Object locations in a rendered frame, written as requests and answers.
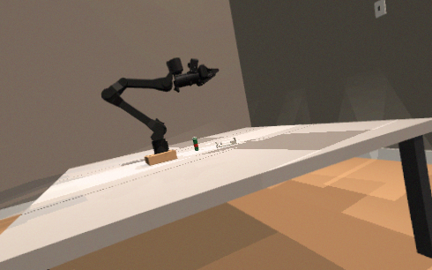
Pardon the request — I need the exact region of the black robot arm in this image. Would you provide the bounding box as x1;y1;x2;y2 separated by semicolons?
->
101;57;198;154

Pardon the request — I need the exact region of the green and red battery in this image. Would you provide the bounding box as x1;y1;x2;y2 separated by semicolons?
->
193;137;199;151

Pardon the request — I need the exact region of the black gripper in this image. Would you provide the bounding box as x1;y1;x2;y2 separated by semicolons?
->
185;64;219;86

